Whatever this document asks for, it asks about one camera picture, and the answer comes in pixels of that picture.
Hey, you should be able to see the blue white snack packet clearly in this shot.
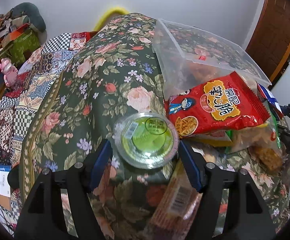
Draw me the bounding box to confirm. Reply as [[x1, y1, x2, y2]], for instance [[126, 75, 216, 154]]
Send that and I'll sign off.
[[257, 83, 284, 120]]

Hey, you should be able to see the red chip bag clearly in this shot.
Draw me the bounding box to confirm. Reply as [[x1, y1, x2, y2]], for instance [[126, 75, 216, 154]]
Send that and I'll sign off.
[[167, 72, 270, 138]]

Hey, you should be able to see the green jelly cup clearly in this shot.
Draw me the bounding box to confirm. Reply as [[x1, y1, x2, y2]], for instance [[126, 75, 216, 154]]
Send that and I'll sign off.
[[112, 112, 180, 170]]

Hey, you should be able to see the orange bread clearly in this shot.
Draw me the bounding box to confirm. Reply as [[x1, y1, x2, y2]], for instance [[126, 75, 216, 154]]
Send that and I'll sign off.
[[227, 121, 283, 172]]

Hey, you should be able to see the orange barcode biscuit pack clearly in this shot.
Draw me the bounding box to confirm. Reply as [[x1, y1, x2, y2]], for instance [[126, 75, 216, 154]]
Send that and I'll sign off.
[[144, 160, 202, 239]]

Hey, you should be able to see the patchwork quilt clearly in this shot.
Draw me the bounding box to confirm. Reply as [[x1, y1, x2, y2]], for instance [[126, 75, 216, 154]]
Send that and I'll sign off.
[[0, 32, 93, 233]]

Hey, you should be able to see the brown wooden door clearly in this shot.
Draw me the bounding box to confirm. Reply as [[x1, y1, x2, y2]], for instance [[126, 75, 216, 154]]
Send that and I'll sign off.
[[246, 0, 290, 83]]

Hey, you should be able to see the floral green bedspread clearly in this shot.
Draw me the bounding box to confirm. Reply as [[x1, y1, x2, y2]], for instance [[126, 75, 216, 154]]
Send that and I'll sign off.
[[19, 12, 290, 240]]

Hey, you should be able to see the pink plush toy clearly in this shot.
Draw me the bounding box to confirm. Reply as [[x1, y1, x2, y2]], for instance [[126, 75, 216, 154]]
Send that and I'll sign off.
[[0, 58, 18, 88]]

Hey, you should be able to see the clear plastic storage box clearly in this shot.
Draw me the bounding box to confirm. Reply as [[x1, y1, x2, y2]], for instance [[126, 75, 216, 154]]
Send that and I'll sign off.
[[152, 18, 271, 100]]

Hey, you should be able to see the yellow headboard rim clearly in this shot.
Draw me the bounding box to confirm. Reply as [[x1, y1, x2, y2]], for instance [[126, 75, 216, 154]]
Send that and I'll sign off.
[[93, 7, 129, 31]]

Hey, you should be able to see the grey pillow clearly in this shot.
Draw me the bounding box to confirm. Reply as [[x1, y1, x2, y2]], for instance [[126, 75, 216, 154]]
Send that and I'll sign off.
[[11, 2, 46, 33]]

